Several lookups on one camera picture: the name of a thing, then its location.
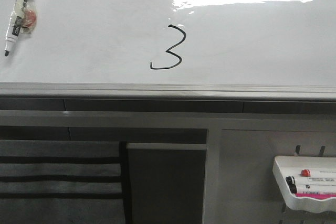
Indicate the black whiteboard marker with tape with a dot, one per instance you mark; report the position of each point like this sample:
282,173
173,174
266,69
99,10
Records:
15,25

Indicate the white whiteboard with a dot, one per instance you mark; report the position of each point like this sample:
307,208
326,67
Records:
221,49

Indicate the red capped whiteboard marker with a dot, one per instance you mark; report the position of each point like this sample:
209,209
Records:
319,173

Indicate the dark grey panel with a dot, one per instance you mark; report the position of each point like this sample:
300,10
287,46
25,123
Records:
167,185

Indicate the left black tray hook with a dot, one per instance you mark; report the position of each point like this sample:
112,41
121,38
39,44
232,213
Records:
297,150

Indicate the black tray hook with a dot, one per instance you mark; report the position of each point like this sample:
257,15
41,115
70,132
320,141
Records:
322,150
297,150

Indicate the upper black capped marker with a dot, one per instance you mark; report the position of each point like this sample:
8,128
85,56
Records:
310,180

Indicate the black capped marker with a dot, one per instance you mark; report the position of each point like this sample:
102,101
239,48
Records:
310,180
312,189

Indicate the grey black striped cloth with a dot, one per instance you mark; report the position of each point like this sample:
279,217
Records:
64,182

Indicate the lower black capped marker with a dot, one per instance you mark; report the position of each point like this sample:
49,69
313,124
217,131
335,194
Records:
312,189

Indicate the right black tray hook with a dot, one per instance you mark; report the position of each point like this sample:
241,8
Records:
322,150

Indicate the white plastic marker tray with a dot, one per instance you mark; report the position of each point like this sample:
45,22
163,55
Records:
285,166

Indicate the pink eraser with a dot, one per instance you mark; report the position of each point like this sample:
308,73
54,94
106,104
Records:
317,196

